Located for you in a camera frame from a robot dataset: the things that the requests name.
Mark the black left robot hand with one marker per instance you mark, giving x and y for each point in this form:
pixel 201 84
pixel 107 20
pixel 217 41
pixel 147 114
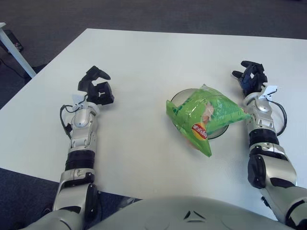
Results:
pixel 102 93

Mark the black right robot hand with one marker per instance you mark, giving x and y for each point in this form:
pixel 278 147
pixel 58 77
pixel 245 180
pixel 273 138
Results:
pixel 251 81

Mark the green snack bag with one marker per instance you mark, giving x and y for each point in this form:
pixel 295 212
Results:
pixel 216 107

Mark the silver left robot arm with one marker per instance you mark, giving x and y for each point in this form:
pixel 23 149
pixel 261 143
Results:
pixel 80 121

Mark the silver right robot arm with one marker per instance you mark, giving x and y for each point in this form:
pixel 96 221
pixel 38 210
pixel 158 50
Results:
pixel 275 167

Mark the white plate black rim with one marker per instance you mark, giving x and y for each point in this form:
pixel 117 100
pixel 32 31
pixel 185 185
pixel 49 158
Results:
pixel 217 133

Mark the white right wrist connector box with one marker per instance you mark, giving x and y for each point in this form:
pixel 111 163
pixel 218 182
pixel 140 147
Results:
pixel 269 90

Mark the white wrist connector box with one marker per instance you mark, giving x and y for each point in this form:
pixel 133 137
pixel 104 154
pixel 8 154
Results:
pixel 77 98
pixel 269 90

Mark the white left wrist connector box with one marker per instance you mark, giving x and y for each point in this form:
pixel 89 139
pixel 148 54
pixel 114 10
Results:
pixel 77 98

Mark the white table leg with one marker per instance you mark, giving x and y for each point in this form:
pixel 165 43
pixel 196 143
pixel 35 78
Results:
pixel 19 58

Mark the black power strip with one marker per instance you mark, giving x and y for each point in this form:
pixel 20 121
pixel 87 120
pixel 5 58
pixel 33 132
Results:
pixel 13 39

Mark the grey robot torso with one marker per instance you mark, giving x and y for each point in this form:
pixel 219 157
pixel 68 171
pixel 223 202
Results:
pixel 192 213

